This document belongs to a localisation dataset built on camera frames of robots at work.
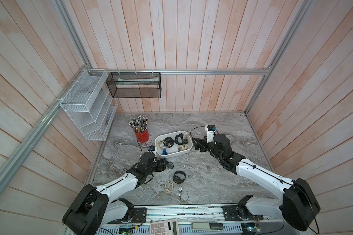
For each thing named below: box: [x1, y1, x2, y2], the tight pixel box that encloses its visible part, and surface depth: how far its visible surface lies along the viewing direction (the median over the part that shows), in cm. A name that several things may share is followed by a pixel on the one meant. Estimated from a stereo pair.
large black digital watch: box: [172, 170, 187, 185], surface depth 88 cm
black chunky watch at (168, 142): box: [163, 136, 175, 149], surface depth 100 cm
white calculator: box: [149, 218, 180, 235], surface depth 70 cm
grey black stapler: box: [191, 222, 224, 232], surface depth 69 cm
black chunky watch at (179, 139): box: [174, 132, 184, 145], surface depth 103 cm
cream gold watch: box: [177, 144, 187, 152], surface depth 95 cm
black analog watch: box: [167, 161, 175, 170], surface depth 92 cm
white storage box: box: [154, 130, 194, 159], surface depth 100 cm
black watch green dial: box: [175, 132, 188, 145], surface depth 102 cm
